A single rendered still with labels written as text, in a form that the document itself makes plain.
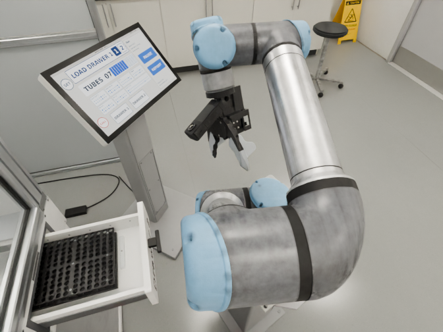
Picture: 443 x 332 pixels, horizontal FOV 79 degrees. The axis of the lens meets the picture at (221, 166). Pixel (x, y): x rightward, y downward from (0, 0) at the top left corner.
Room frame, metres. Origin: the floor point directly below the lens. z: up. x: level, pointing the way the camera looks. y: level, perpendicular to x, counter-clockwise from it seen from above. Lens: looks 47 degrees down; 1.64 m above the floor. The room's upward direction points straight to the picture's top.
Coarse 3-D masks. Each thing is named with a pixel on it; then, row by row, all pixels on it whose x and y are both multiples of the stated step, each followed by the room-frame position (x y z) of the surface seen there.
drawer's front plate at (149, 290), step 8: (144, 208) 0.50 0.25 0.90; (144, 216) 0.46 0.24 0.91; (144, 224) 0.42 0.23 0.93; (144, 232) 0.39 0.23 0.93; (144, 240) 0.37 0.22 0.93; (144, 248) 0.34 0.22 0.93; (144, 256) 0.32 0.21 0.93; (144, 264) 0.30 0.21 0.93; (144, 272) 0.28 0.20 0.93; (152, 272) 0.30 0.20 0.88; (144, 280) 0.26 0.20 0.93; (152, 280) 0.27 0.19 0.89; (144, 288) 0.24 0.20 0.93; (152, 288) 0.24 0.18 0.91; (152, 296) 0.23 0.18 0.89; (152, 304) 0.23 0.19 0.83
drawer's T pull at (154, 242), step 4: (156, 232) 0.40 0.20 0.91; (156, 236) 0.39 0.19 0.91; (148, 240) 0.38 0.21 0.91; (152, 240) 0.38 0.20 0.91; (156, 240) 0.38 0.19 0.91; (148, 244) 0.36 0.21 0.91; (152, 244) 0.36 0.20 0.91; (156, 244) 0.36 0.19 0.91; (160, 244) 0.36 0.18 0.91; (160, 248) 0.35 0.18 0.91; (160, 252) 0.34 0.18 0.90
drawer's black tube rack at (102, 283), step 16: (64, 240) 0.38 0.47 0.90; (80, 240) 0.40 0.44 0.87; (96, 240) 0.38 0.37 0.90; (48, 256) 0.33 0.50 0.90; (64, 256) 0.33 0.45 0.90; (80, 256) 0.33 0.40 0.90; (96, 256) 0.33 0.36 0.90; (112, 256) 0.35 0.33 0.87; (48, 272) 0.30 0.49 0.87; (64, 272) 0.29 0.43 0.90; (80, 272) 0.29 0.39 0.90; (96, 272) 0.29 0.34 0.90; (112, 272) 0.30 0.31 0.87; (48, 288) 0.25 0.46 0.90; (64, 288) 0.25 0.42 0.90; (80, 288) 0.25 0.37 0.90; (96, 288) 0.25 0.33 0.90; (112, 288) 0.25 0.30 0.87; (48, 304) 0.21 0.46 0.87
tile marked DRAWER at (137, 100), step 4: (140, 92) 1.00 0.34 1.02; (144, 92) 1.02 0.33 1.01; (136, 96) 0.98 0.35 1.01; (140, 96) 0.99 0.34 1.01; (144, 96) 1.00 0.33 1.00; (128, 100) 0.94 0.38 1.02; (132, 100) 0.95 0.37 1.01; (136, 100) 0.96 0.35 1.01; (140, 100) 0.97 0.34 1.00; (144, 100) 0.99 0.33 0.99; (132, 104) 0.93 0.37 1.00; (136, 104) 0.95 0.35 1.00; (140, 104) 0.96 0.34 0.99; (136, 108) 0.93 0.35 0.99
